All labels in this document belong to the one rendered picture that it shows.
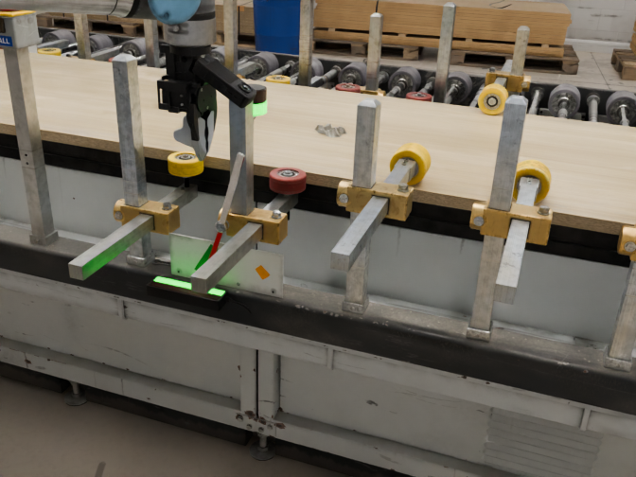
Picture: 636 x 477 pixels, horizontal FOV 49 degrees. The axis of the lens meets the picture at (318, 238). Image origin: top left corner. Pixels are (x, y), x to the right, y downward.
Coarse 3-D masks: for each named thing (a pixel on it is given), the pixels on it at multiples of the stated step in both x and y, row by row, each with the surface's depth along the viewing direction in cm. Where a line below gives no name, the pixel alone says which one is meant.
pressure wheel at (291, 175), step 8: (280, 168) 155; (288, 168) 155; (296, 168) 155; (272, 176) 151; (280, 176) 151; (288, 176) 152; (296, 176) 151; (304, 176) 152; (272, 184) 151; (280, 184) 150; (288, 184) 150; (296, 184) 150; (304, 184) 152; (280, 192) 151; (288, 192) 150; (296, 192) 151; (288, 216) 157
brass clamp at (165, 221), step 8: (120, 200) 152; (120, 208) 150; (128, 208) 149; (136, 208) 149; (144, 208) 149; (152, 208) 149; (160, 208) 149; (176, 208) 150; (120, 216) 150; (128, 216) 150; (136, 216) 149; (160, 216) 147; (168, 216) 147; (176, 216) 150; (160, 224) 148; (168, 224) 148; (176, 224) 151; (160, 232) 149; (168, 232) 148
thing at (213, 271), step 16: (272, 208) 147; (288, 208) 152; (256, 224) 139; (240, 240) 133; (256, 240) 138; (224, 256) 127; (240, 256) 132; (208, 272) 122; (224, 272) 126; (192, 288) 121; (208, 288) 121
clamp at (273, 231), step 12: (228, 216) 141; (240, 216) 141; (252, 216) 141; (264, 216) 141; (228, 228) 143; (240, 228) 142; (264, 228) 140; (276, 228) 139; (264, 240) 141; (276, 240) 140
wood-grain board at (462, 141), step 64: (0, 64) 236; (64, 64) 239; (0, 128) 180; (64, 128) 177; (256, 128) 183; (384, 128) 187; (448, 128) 189; (576, 128) 193; (448, 192) 148; (576, 192) 150
